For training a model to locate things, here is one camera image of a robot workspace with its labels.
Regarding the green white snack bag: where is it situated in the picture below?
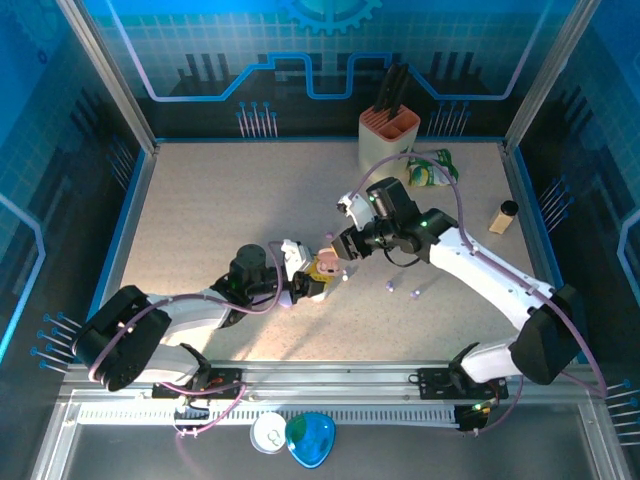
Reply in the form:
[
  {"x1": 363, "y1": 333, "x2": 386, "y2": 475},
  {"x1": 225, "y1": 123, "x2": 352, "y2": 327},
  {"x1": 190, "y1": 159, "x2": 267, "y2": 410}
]
[{"x1": 404, "y1": 148, "x2": 460, "y2": 189}]

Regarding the beige knife block orange top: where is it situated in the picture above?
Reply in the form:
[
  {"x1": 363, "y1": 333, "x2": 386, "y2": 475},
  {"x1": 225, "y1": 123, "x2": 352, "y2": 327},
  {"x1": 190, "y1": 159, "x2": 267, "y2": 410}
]
[{"x1": 357, "y1": 107, "x2": 421, "y2": 184}]

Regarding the beige bottle black cap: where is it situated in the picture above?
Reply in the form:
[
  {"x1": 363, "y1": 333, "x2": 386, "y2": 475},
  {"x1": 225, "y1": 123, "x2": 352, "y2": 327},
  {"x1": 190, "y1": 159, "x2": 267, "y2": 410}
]
[{"x1": 488, "y1": 199, "x2": 520, "y2": 235}]

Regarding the blue green triangular dish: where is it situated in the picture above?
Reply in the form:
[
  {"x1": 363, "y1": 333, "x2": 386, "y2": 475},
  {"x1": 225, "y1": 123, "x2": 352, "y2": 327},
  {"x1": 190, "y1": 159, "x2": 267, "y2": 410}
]
[{"x1": 283, "y1": 411, "x2": 337, "y2": 470}]

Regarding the white round lid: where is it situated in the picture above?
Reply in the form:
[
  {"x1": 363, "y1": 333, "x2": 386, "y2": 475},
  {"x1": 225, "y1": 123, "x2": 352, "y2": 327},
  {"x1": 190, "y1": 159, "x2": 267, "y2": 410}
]
[{"x1": 249, "y1": 412, "x2": 289, "y2": 455}]

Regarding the black control box with lights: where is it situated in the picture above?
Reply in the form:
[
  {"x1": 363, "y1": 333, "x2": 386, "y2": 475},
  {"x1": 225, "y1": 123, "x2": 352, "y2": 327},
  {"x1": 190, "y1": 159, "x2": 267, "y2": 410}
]
[{"x1": 453, "y1": 402, "x2": 501, "y2": 434}]

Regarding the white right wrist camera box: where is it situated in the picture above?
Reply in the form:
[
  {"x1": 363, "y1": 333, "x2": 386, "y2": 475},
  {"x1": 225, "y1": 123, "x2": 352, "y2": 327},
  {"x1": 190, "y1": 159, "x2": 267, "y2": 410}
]
[{"x1": 337, "y1": 192, "x2": 377, "y2": 234}]

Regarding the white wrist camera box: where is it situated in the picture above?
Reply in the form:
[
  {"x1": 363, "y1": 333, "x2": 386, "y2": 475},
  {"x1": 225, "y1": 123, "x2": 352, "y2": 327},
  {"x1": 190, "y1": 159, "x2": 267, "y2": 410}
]
[
  {"x1": 279, "y1": 238, "x2": 315, "y2": 275},
  {"x1": 337, "y1": 192, "x2": 377, "y2": 234}
]

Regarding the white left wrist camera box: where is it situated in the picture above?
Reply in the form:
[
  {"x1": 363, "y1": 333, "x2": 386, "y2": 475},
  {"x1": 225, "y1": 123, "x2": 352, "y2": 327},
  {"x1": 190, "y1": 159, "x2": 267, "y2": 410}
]
[{"x1": 279, "y1": 238, "x2": 315, "y2": 275}]

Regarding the aluminium mounting rail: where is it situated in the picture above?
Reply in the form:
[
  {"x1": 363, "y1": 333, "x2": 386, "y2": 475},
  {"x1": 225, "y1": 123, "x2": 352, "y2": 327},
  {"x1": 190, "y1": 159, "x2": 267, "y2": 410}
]
[{"x1": 59, "y1": 358, "x2": 604, "y2": 401}]

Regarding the black handled knife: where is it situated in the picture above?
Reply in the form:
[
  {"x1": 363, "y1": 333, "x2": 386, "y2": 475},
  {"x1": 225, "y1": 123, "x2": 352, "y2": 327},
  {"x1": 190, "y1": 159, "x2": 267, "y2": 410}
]
[
  {"x1": 374, "y1": 63, "x2": 401, "y2": 115},
  {"x1": 387, "y1": 62, "x2": 411, "y2": 124}
]

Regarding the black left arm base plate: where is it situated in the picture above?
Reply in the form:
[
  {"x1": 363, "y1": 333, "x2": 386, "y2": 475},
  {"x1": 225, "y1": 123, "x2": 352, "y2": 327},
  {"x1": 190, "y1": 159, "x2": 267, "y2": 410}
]
[{"x1": 151, "y1": 367, "x2": 247, "y2": 401}]

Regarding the white slotted cable duct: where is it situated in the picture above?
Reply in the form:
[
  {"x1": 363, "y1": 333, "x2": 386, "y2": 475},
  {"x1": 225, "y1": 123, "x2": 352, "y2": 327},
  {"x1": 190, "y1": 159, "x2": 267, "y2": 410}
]
[{"x1": 74, "y1": 403, "x2": 464, "y2": 427}]

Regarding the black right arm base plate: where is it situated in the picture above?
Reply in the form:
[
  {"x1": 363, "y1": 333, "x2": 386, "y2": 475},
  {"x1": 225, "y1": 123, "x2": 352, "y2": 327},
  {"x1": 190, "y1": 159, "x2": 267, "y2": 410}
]
[{"x1": 417, "y1": 367, "x2": 510, "y2": 401}]

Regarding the aluminium frame post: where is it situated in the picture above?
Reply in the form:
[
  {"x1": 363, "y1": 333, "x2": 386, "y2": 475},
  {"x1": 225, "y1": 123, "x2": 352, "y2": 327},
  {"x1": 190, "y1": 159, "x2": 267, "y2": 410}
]
[
  {"x1": 54, "y1": 0, "x2": 160, "y2": 155},
  {"x1": 501, "y1": 0, "x2": 604, "y2": 154}
]

